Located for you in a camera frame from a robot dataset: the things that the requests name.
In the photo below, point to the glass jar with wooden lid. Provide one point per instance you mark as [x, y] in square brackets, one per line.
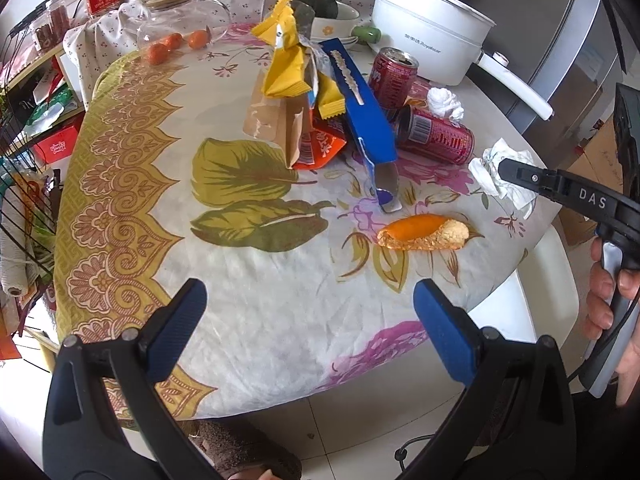
[170, 17]

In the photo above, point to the white plastic bin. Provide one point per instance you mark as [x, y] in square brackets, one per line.
[540, 280]

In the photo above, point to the orange snack packet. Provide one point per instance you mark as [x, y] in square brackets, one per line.
[320, 147]

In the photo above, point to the floral tablecloth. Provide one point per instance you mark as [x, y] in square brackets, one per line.
[240, 300]

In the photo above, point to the jar with red contents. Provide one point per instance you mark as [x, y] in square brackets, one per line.
[47, 25]

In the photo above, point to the red box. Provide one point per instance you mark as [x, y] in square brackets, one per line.
[55, 146]

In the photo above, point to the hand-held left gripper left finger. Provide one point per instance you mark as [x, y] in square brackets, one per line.
[177, 330]

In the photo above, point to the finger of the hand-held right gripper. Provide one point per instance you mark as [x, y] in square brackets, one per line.
[560, 185]

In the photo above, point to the small yellow snack wrapper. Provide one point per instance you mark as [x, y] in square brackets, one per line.
[331, 100]

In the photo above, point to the brown paper bag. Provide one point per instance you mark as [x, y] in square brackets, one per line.
[275, 120]

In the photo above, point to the brown fuzzy slipper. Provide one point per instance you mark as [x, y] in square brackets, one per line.
[235, 445]

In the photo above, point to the grey refrigerator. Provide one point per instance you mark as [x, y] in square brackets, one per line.
[570, 50]

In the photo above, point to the red drink can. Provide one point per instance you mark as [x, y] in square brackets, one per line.
[392, 77]
[435, 132]

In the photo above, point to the orange peel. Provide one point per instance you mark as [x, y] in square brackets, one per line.
[420, 230]

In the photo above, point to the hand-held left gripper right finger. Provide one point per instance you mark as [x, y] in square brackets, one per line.
[445, 330]

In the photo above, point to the white electric pot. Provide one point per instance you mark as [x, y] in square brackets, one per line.
[435, 50]

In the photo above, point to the clear plastic wrapper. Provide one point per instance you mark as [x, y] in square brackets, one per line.
[317, 67]

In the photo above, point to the green plastic bag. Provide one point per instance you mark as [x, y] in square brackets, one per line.
[52, 107]

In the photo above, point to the white tissue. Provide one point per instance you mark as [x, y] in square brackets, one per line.
[500, 180]
[445, 102]

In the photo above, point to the small orange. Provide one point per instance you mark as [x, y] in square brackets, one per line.
[173, 41]
[157, 53]
[198, 39]

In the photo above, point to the person's right hand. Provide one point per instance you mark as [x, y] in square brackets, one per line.
[599, 290]

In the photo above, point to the blue cardboard box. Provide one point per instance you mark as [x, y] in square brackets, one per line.
[365, 110]

